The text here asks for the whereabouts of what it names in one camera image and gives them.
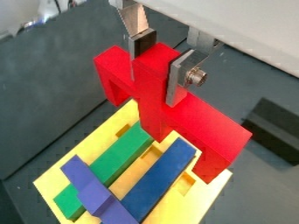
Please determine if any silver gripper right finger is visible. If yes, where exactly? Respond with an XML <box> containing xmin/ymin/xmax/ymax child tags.
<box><xmin>166</xmin><ymin>27</ymin><xmax>223</xmax><ymax>107</ymax></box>

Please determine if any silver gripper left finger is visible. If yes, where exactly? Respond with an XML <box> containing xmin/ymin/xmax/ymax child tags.
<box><xmin>109</xmin><ymin>0</ymin><xmax>157</xmax><ymax>59</ymax></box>

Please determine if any red cross-shaped block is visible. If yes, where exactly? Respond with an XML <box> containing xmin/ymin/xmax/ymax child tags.
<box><xmin>94</xmin><ymin>43</ymin><xmax>251</xmax><ymax>183</ymax></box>

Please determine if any yellow wooden board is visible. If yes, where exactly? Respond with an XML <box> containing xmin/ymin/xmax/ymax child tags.
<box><xmin>34</xmin><ymin>101</ymin><xmax>233</xmax><ymax>224</ymax></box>

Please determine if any green block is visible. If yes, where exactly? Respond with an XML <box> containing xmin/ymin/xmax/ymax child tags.
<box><xmin>54</xmin><ymin>122</ymin><xmax>154</xmax><ymax>221</ymax></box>

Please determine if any blue block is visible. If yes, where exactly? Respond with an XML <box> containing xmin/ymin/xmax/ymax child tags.
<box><xmin>122</xmin><ymin>138</ymin><xmax>197</xmax><ymax>222</ymax></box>

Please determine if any purple cross-shaped block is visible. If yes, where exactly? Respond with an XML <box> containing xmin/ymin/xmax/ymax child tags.
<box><xmin>61</xmin><ymin>155</ymin><xmax>139</xmax><ymax>224</ymax></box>

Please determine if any black angle bracket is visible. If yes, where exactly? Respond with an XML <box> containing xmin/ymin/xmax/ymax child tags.
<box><xmin>242</xmin><ymin>98</ymin><xmax>299</xmax><ymax>166</ymax></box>

